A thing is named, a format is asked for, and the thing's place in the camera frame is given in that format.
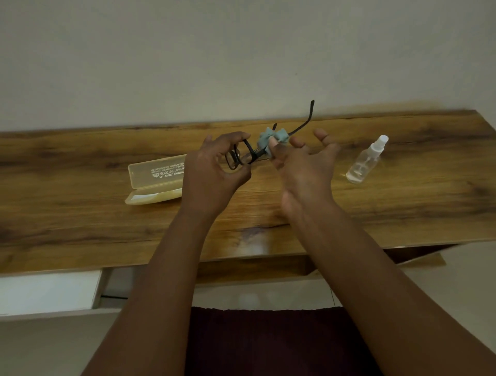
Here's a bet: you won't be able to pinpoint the person's left hand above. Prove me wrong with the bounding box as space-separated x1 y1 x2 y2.
180 131 253 222

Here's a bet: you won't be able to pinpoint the person's right hand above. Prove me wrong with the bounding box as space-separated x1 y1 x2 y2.
267 128 343 222

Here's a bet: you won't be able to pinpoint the yellow translucent glasses case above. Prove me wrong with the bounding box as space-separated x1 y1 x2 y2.
124 154 188 206

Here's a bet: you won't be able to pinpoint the black framed eyeglasses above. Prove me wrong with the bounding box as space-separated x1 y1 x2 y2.
224 100 315 171

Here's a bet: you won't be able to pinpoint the blue cleaning cloth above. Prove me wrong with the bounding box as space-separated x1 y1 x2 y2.
257 127 290 158

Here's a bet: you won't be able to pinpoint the clear spray bottle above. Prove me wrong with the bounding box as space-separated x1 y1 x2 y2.
345 134 390 184

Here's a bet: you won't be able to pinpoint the person's right forearm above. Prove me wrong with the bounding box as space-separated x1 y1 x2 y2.
292 201 496 376

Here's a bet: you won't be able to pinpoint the person's left forearm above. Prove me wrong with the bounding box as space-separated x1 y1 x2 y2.
81 209 218 376

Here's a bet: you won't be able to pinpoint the wooden under-table shelf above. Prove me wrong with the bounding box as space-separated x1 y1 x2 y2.
195 244 446 286

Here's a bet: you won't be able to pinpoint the dark maroon garment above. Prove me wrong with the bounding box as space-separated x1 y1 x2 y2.
185 306 384 376

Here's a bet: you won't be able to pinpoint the white cabinet drawer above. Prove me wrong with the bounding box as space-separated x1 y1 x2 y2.
0 270 103 317

